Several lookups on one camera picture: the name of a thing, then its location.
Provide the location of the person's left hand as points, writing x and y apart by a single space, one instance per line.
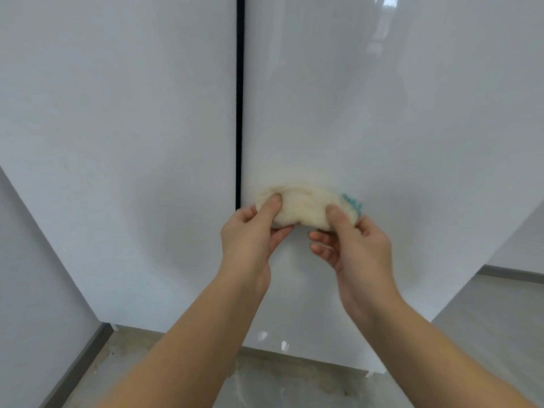
248 246

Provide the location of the person's right hand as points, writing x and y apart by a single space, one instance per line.
365 267

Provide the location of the beige cloth with teal edge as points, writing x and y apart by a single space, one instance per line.
304 208

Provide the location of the person's right forearm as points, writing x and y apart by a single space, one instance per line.
425 365

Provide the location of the person's left forearm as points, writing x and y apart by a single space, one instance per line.
191 356

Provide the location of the stained beige skirting strip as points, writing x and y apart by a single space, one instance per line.
297 361

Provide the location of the grey wall skirting board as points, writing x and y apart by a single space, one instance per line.
76 369
514 274

